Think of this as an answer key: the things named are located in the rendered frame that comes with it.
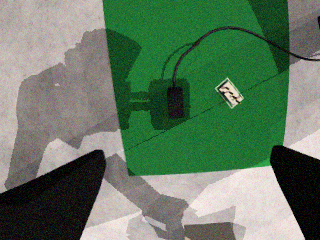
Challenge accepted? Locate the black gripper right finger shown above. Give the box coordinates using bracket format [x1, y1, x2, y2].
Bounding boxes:
[269, 145, 320, 240]

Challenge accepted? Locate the green circuit board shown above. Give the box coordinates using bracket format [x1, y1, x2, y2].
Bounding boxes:
[103, 0, 291, 176]

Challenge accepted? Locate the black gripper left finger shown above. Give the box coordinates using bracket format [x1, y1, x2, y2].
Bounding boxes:
[0, 149, 105, 240]

